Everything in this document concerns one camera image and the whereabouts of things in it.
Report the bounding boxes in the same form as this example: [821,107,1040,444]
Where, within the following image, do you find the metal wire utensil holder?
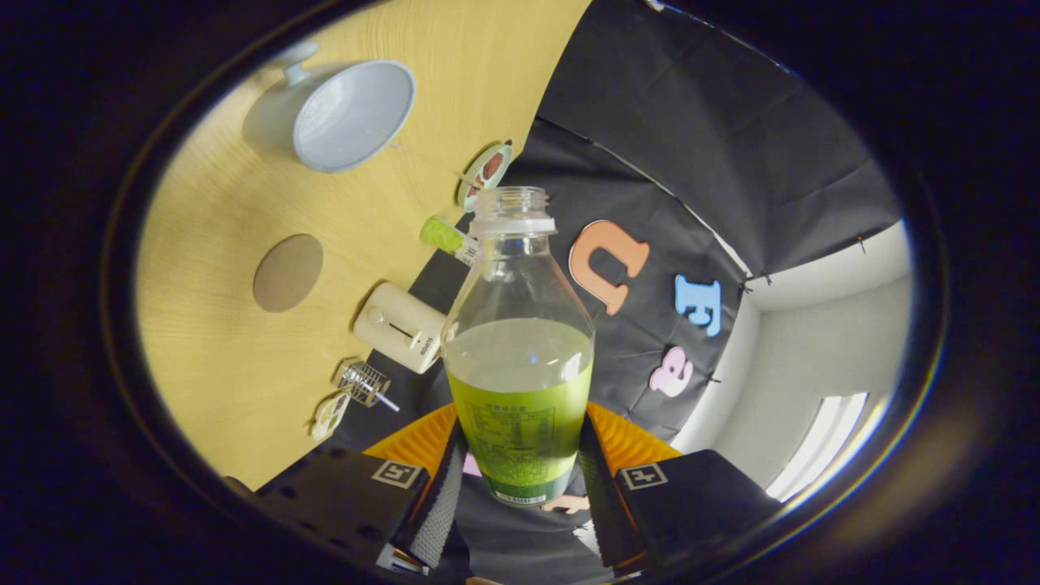
[335,360,392,407]

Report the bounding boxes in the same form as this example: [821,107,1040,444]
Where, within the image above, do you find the green drink bottle white label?
[419,215,482,267]

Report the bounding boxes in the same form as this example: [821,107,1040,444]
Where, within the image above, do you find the ceiling light panel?
[765,392,870,502]

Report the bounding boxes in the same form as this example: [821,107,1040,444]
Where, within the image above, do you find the clear juice bottle green label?
[441,186,596,508]

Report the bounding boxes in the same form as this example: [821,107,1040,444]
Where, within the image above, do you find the wooden table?
[134,0,594,492]

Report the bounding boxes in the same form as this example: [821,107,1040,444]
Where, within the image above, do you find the round brown coaster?
[253,234,324,314]

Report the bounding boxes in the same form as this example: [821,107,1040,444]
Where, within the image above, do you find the white toaster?
[353,281,448,375]

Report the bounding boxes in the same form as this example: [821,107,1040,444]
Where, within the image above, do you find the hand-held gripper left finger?
[256,402,468,570]

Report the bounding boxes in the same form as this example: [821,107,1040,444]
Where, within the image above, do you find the white divided dish with seeds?
[310,392,352,443]

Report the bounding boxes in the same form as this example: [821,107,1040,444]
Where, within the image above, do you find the white cup with handle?
[242,41,417,174]

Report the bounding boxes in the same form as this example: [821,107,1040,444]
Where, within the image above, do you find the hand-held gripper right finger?
[578,401,782,570]

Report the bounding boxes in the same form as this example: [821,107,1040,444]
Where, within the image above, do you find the pale green plate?
[456,142,514,214]

